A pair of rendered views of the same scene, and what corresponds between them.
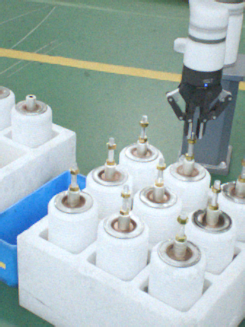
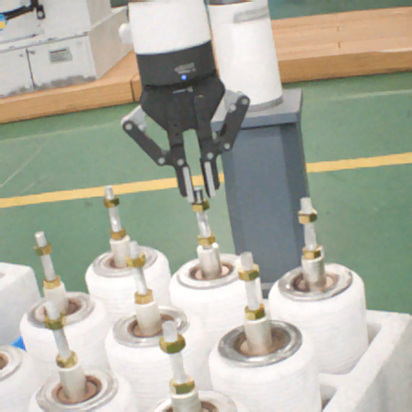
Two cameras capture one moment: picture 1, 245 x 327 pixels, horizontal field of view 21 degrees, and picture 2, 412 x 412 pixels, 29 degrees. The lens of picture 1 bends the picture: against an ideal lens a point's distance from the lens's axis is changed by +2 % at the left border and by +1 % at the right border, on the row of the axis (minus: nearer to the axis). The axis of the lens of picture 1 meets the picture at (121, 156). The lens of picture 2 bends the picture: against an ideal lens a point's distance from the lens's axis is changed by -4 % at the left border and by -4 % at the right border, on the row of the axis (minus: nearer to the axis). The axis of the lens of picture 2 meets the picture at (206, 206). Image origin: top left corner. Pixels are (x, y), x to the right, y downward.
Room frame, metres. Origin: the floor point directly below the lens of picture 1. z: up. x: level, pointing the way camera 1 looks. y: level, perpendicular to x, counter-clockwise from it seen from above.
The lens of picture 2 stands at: (0.36, -0.17, 0.63)
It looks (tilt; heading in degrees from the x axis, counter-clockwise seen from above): 21 degrees down; 1
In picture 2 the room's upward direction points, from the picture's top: 10 degrees counter-clockwise
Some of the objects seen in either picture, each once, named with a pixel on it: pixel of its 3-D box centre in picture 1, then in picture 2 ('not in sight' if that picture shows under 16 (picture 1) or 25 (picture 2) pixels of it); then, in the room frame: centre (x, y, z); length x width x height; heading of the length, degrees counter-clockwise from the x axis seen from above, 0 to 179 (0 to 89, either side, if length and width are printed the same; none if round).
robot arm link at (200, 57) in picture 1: (203, 43); (165, 12); (1.18, -0.14, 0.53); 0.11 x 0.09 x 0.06; 8
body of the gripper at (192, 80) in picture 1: (200, 82); (179, 83); (1.16, -0.14, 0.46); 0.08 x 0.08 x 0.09
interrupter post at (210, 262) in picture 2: (188, 166); (210, 261); (1.16, -0.14, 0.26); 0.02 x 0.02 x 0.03
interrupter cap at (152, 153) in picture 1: (141, 152); (124, 261); (1.22, -0.04, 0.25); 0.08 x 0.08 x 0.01
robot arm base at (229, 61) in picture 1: (222, 30); (246, 51); (1.63, -0.24, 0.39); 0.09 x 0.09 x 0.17; 79
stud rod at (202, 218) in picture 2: (190, 149); (203, 223); (1.16, -0.14, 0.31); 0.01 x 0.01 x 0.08; 39
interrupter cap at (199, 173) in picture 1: (187, 171); (211, 272); (1.16, -0.14, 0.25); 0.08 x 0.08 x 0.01
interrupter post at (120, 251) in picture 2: (141, 147); (121, 251); (1.22, -0.04, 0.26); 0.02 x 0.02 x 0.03
